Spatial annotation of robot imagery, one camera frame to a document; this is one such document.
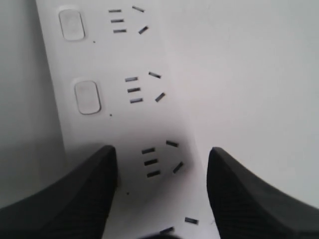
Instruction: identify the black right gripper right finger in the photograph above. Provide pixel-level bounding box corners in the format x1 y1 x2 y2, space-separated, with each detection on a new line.
206 147 319 239

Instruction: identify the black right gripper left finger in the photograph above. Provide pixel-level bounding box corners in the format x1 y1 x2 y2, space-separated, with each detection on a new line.
0 146 118 239

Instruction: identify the white five-outlet power strip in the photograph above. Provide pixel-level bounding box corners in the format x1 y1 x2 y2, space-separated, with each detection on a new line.
36 0 219 239

